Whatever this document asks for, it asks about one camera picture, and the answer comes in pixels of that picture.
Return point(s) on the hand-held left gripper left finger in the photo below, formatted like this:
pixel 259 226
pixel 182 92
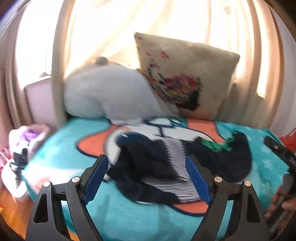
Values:
pixel 96 179

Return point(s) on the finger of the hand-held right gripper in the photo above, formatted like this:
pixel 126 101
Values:
pixel 281 150

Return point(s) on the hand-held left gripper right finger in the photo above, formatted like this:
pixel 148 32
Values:
pixel 197 182

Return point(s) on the dark pants with striped lining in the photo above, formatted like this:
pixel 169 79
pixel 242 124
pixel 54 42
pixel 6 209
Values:
pixel 150 162

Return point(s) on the person's right hand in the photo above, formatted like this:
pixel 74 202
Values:
pixel 277 199

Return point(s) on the red cloth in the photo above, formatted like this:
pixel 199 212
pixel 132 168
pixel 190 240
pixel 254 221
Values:
pixel 289 142

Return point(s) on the printed turquoise fleece blanket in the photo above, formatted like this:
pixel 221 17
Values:
pixel 120 215

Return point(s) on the pile of white purple clothes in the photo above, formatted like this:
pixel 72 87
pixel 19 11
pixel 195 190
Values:
pixel 20 148

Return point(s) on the grey pillow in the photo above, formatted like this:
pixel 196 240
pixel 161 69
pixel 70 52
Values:
pixel 101 92

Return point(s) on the beige floral cushion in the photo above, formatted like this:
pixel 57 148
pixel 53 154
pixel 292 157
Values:
pixel 185 69

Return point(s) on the cream curtain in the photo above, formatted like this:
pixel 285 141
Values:
pixel 108 30

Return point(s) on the beige bed frame post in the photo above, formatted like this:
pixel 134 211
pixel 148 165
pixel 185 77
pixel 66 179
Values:
pixel 57 81

